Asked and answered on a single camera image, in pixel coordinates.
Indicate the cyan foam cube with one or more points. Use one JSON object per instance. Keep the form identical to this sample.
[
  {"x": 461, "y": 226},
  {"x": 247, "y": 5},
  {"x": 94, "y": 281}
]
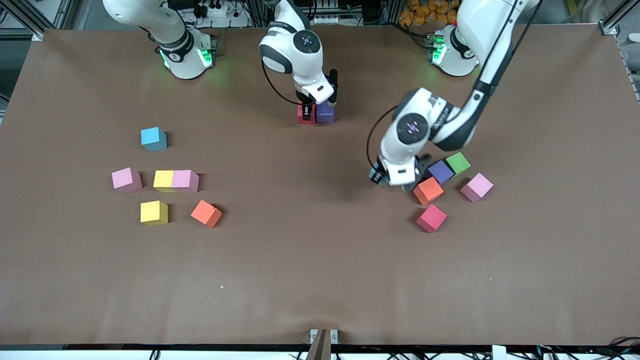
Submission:
[
  {"x": 374, "y": 176},
  {"x": 152, "y": 137}
]

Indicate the white power strip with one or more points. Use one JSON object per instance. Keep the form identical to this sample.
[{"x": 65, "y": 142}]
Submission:
[
  {"x": 327, "y": 20},
  {"x": 216, "y": 10}
]

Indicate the red foam cube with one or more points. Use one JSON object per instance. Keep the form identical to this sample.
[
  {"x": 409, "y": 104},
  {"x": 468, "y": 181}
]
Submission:
[
  {"x": 301, "y": 120},
  {"x": 431, "y": 218}
]

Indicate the brown wooden strip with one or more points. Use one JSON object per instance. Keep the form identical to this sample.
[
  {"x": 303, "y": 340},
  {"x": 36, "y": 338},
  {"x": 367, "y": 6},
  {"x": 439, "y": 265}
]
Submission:
[{"x": 320, "y": 347}]

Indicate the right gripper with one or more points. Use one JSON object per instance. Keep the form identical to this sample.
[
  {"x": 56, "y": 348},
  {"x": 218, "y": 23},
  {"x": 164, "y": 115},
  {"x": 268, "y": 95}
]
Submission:
[{"x": 305, "y": 107}]

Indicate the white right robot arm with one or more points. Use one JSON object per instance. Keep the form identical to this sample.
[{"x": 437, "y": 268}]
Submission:
[{"x": 300, "y": 67}]

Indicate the small metal bracket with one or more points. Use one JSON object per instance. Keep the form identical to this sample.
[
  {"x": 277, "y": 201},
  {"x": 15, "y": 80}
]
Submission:
[{"x": 313, "y": 334}]

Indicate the yellow foam cube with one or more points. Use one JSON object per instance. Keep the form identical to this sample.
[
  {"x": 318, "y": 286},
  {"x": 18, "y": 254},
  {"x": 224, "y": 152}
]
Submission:
[
  {"x": 162, "y": 180},
  {"x": 153, "y": 212}
]

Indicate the pile of orange fruits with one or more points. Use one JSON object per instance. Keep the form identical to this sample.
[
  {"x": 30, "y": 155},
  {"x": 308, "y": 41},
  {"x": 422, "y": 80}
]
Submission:
[{"x": 425, "y": 12}]

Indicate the orange foam cube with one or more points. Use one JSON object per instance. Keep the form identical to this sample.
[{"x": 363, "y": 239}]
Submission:
[
  {"x": 205, "y": 213},
  {"x": 428, "y": 191}
]

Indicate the aluminium frame profile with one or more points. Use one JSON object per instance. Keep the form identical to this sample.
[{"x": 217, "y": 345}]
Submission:
[
  {"x": 614, "y": 19},
  {"x": 22, "y": 19}
]

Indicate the pink foam cube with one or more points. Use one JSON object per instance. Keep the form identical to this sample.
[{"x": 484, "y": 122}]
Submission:
[
  {"x": 477, "y": 186},
  {"x": 186, "y": 180},
  {"x": 125, "y": 179}
]

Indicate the green foam cube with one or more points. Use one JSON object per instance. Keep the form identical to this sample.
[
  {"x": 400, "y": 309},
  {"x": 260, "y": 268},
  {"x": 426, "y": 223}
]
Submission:
[{"x": 458, "y": 162}]

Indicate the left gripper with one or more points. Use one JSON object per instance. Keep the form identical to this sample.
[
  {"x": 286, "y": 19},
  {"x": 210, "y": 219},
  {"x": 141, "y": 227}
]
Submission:
[{"x": 378, "y": 172}]

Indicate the purple foam cube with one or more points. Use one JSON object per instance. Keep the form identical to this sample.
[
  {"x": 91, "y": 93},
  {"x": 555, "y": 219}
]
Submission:
[
  {"x": 442, "y": 172},
  {"x": 325, "y": 115}
]

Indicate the brown table cover sheet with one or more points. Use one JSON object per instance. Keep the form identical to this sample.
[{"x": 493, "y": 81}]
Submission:
[{"x": 320, "y": 250}]

